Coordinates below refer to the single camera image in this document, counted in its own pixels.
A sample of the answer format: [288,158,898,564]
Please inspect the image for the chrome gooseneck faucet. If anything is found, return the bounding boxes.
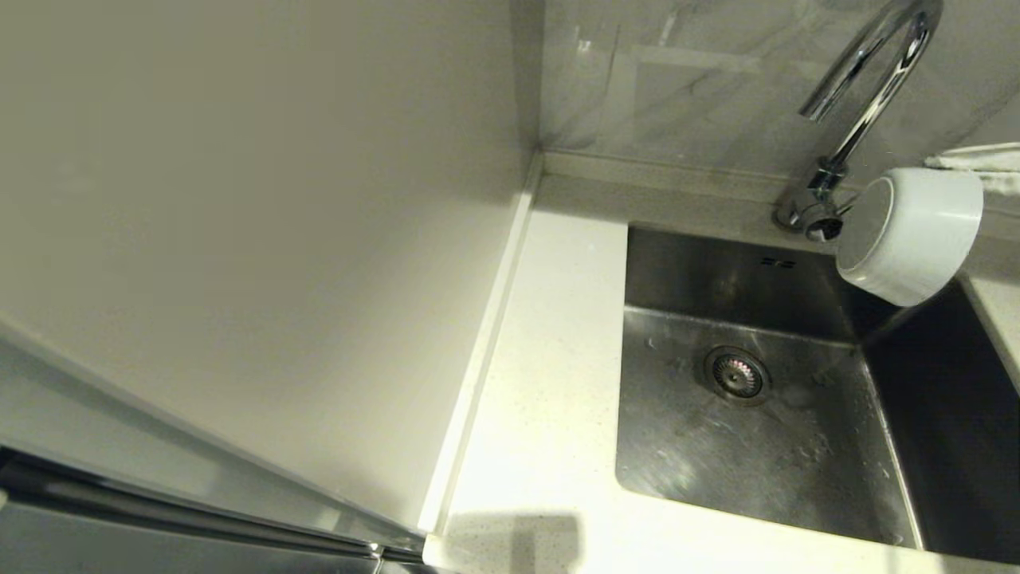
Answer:
[773,0,945,242]

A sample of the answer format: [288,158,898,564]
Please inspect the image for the stainless steel sink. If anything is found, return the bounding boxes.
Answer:
[614,223,1020,564]

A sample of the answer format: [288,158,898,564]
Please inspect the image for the round metal drain strainer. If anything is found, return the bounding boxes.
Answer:
[704,345,772,407]

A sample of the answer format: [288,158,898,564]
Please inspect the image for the white edge trim strip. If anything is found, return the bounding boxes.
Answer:
[416,151,544,535]

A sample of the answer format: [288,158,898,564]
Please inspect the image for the tall white cabinet panel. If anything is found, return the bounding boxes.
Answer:
[0,0,543,533]

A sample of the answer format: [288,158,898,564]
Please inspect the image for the grey glossy appliance door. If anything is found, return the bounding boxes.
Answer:
[0,319,427,574]

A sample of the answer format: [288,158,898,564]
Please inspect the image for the steel appliance handle bar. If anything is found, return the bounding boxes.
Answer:
[0,446,425,565]

